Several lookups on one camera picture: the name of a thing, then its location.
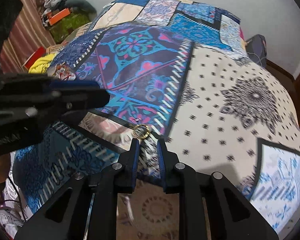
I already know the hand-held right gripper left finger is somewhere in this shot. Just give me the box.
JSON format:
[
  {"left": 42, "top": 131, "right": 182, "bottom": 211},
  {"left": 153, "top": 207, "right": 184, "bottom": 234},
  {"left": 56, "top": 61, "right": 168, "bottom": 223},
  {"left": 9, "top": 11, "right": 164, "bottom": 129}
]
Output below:
[{"left": 15, "top": 137, "right": 140, "bottom": 240}]

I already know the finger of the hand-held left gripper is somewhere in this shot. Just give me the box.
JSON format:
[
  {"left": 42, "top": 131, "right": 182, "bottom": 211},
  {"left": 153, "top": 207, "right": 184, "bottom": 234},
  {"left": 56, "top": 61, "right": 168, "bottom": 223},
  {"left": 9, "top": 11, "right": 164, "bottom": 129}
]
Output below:
[
  {"left": 0, "top": 74, "right": 102, "bottom": 98},
  {"left": 25, "top": 87, "right": 110, "bottom": 130}
]

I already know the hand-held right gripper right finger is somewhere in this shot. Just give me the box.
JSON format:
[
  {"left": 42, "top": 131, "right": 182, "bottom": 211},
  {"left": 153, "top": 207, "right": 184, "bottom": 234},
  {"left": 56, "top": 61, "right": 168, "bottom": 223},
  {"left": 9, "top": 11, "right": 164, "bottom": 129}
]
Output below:
[{"left": 156, "top": 138, "right": 280, "bottom": 240}]

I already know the red cord gold bracelet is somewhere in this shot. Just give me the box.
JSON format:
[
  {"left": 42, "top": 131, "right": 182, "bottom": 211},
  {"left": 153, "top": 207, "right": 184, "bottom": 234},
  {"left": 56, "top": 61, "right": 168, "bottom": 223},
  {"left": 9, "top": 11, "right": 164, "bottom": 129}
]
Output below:
[{"left": 48, "top": 64, "right": 77, "bottom": 82}]

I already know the gold ring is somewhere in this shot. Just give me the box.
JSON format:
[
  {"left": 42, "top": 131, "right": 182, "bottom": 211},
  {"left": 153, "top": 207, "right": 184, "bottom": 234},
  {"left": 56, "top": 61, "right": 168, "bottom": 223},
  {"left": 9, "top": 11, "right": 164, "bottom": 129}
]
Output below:
[{"left": 133, "top": 124, "right": 150, "bottom": 139}]

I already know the yellow garment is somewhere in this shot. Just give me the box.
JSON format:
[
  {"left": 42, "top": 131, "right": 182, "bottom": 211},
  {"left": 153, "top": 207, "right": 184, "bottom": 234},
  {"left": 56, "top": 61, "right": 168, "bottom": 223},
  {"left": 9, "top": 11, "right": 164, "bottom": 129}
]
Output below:
[{"left": 29, "top": 54, "right": 53, "bottom": 74}]

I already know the red box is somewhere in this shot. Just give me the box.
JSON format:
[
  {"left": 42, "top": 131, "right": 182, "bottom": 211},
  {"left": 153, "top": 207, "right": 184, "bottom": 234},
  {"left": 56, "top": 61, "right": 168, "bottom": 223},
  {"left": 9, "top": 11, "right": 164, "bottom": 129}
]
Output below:
[{"left": 24, "top": 46, "right": 47, "bottom": 73}]

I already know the orange box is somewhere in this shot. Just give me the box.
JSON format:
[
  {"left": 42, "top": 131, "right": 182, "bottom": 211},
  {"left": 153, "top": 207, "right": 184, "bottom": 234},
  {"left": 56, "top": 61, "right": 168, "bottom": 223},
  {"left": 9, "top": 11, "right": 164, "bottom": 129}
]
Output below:
[{"left": 46, "top": 8, "right": 72, "bottom": 25}]

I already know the striped brown curtain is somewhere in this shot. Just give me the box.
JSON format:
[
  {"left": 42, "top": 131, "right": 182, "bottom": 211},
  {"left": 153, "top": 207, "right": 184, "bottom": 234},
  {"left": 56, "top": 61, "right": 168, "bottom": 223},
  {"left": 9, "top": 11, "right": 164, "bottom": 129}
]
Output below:
[{"left": 0, "top": 0, "right": 55, "bottom": 73}]

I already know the grey pillow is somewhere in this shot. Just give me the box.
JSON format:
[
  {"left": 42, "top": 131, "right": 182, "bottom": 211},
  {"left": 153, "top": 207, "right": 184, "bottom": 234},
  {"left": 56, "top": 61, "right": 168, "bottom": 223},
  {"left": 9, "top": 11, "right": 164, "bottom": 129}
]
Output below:
[{"left": 65, "top": 0, "right": 97, "bottom": 15}]

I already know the white printed cloth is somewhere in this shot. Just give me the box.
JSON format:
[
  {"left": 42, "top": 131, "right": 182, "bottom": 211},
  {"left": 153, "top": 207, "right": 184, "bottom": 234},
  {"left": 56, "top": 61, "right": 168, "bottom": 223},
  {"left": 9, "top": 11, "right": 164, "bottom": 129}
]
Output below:
[{"left": 0, "top": 177, "right": 25, "bottom": 233}]

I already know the blue patchwork blanket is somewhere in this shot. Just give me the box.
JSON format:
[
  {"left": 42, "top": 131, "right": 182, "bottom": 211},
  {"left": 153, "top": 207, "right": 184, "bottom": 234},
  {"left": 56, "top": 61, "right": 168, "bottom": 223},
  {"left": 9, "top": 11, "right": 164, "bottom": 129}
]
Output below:
[{"left": 12, "top": 0, "right": 300, "bottom": 240}]

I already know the person's black jacket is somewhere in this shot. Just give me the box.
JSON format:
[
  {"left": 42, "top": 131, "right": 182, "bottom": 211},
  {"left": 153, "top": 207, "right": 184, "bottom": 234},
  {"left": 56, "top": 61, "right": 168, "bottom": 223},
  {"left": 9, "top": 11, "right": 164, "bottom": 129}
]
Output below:
[{"left": 0, "top": 0, "right": 24, "bottom": 80}]

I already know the grey backpack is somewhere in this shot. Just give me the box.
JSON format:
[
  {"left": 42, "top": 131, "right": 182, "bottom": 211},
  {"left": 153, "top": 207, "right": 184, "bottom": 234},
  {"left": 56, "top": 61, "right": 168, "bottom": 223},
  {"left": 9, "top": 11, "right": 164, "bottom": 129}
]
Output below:
[{"left": 245, "top": 34, "right": 268, "bottom": 68}]

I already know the thin black cable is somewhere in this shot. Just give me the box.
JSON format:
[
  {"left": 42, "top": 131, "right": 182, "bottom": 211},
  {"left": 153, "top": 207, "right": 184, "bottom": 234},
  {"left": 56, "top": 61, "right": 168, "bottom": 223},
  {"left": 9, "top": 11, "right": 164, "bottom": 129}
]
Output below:
[{"left": 5, "top": 175, "right": 28, "bottom": 223}]

